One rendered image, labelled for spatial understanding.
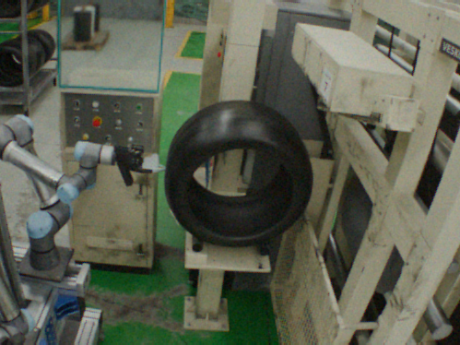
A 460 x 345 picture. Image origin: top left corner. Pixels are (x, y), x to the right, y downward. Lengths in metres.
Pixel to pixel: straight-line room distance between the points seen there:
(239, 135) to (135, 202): 1.20
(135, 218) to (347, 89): 1.72
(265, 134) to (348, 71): 0.44
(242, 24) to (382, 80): 0.71
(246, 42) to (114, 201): 1.28
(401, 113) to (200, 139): 0.70
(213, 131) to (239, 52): 0.42
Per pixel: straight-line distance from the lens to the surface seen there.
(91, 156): 1.70
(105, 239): 2.79
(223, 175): 2.04
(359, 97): 1.29
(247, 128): 1.54
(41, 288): 2.05
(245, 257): 1.95
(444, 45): 1.34
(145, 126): 2.40
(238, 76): 1.85
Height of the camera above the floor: 2.06
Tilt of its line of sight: 30 degrees down
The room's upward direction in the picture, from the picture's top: 8 degrees clockwise
